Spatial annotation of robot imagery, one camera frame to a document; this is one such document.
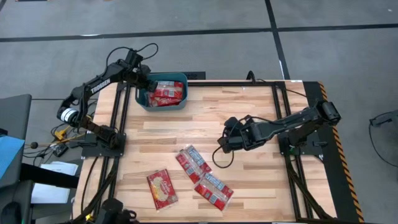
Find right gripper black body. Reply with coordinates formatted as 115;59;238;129
228;121;269;154

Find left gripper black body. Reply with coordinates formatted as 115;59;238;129
125;63;157;90

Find red popcorn bag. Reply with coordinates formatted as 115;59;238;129
193;171;234;212
148;93;183;108
175;144;213;185
146;168;179;212
154;80;185;100

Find teal plastic basket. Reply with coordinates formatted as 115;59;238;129
134;72;190;113

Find yellow connector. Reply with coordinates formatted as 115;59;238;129
54;128;68;142

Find black hazard-striped edge panel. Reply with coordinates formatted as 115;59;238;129
302;80;366;224

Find small black box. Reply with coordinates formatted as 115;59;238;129
52;143;70;158

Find dark grey covered chair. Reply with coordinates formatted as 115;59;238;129
0;93;33;141

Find grey floor stand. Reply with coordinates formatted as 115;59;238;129
369;109;398;128

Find white paper sheets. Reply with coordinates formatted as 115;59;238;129
30;161;80;205

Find blue board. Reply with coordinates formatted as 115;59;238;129
0;134;25;182

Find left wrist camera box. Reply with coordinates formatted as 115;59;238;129
124;49;145;67

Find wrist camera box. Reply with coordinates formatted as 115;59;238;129
124;49;145;67
224;116;247;138

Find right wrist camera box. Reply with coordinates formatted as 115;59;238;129
224;116;247;138

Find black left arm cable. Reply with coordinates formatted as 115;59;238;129
105;42;160;68

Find black aluminium table frame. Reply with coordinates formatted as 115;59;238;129
73;80;338;223

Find black floor cable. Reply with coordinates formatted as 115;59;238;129
368;123;398;169

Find black table-level camera mount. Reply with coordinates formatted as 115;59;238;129
83;197;140;224

